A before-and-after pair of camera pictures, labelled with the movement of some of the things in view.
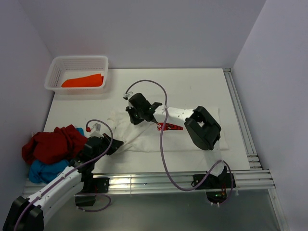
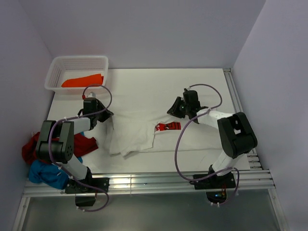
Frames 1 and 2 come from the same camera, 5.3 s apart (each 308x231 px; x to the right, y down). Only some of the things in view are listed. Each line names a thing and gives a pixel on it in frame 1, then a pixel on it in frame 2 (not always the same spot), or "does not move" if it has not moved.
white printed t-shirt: x=146 y=137 does not move
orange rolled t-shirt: x=94 y=80 does not move
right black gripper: x=133 y=120 -> x=173 y=110
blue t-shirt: x=43 y=173 does not move
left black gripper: x=117 y=143 -> x=107 y=114
